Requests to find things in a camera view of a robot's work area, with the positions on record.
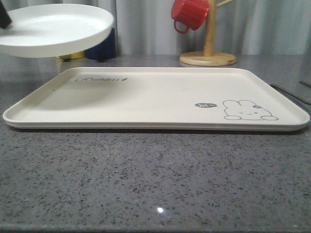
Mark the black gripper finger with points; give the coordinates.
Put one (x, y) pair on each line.
(5, 19)

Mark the white round plate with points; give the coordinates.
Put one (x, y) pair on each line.
(52, 30)

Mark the silver metal fork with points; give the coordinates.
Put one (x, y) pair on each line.
(276, 87)

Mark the yellow mug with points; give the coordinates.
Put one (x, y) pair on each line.
(76, 55)

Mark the dark blue mug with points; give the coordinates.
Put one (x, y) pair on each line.
(105, 50)

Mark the grey curtain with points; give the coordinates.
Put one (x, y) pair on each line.
(248, 27)

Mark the beige rabbit serving tray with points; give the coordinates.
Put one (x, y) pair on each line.
(157, 98)

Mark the red mug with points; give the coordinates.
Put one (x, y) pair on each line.
(189, 14)

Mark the wooden mug tree stand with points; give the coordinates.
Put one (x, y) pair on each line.
(208, 57)

